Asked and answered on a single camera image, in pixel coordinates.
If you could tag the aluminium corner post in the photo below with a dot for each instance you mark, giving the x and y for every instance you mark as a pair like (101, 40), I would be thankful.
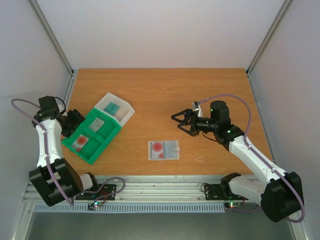
(269, 35)
(47, 28)

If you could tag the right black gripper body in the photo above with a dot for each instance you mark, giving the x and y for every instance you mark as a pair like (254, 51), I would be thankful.
(191, 121)

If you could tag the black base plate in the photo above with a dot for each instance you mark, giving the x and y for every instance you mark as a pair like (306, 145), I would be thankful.
(213, 192)
(107, 189)

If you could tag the aluminium front rail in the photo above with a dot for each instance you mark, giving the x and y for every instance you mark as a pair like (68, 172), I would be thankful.
(165, 188)

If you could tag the left small circuit board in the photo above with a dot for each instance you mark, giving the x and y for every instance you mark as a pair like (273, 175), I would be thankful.
(95, 206)

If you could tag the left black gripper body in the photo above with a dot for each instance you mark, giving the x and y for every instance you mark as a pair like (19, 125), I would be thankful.
(72, 123)

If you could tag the right small circuit board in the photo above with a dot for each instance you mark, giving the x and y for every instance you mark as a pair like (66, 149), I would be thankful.
(232, 205)

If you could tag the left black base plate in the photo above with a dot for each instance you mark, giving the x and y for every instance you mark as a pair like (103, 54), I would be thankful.
(107, 189)

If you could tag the green plastic tray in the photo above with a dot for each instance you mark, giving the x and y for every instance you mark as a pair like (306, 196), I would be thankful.
(98, 141)

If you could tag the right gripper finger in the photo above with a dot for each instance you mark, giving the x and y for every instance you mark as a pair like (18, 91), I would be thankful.
(182, 116)
(182, 126)

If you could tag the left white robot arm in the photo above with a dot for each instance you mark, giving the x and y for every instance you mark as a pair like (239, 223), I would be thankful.
(54, 178)

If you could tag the translucent white plastic box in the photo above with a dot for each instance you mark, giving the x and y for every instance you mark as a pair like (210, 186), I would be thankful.
(124, 113)

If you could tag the teal card in box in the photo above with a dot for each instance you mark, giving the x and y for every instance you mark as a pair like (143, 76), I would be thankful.
(111, 108)

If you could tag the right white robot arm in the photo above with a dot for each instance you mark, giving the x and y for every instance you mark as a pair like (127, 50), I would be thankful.
(279, 193)

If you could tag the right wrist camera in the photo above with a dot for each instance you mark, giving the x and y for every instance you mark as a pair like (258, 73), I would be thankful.
(196, 107)

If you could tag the white red dot card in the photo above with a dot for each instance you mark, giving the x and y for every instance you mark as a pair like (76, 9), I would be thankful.
(79, 143)

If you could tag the small circuit board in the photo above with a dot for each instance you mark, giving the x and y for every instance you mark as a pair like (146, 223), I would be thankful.
(232, 205)
(95, 206)

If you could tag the beige card holder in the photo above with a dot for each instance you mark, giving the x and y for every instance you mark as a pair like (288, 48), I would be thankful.
(171, 150)

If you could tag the right aluminium corner post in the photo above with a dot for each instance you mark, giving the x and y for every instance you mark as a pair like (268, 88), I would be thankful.
(269, 35)

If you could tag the grey slotted cable duct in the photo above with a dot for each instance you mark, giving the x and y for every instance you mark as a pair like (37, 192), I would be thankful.
(131, 208)

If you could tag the left aluminium corner post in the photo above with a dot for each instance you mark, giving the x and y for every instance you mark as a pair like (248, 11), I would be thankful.
(47, 28)

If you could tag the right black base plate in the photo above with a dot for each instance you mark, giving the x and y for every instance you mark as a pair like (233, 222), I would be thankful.
(213, 192)

